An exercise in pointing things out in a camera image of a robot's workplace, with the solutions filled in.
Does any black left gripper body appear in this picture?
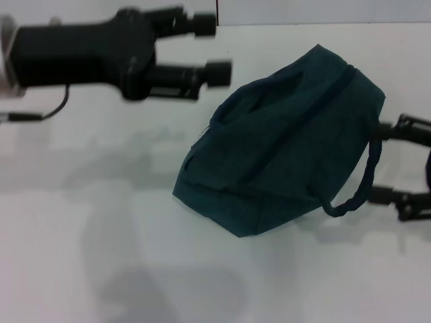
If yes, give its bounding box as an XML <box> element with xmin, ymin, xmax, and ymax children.
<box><xmin>11</xmin><ymin>9</ymin><xmax>159</xmax><ymax>101</ymax></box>

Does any dark teal insulated lunch bag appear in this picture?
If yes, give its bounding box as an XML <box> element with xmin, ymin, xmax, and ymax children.
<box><xmin>172</xmin><ymin>42</ymin><xmax>387</xmax><ymax>239</ymax></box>

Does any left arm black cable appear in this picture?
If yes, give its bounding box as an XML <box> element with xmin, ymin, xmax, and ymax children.
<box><xmin>0</xmin><ymin>83</ymin><xmax>70</xmax><ymax>122</ymax></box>

